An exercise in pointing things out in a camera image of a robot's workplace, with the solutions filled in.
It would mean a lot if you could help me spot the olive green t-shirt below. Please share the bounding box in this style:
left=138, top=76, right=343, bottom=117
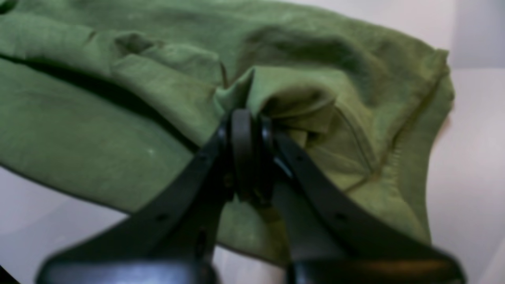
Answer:
left=0, top=0, right=455, bottom=244

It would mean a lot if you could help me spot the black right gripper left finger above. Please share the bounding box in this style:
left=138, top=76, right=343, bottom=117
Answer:
left=36, top=109, right=257, bottom=284

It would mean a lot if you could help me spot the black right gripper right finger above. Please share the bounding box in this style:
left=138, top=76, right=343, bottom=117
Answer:
left=258, top=115, right=466, bottom=284

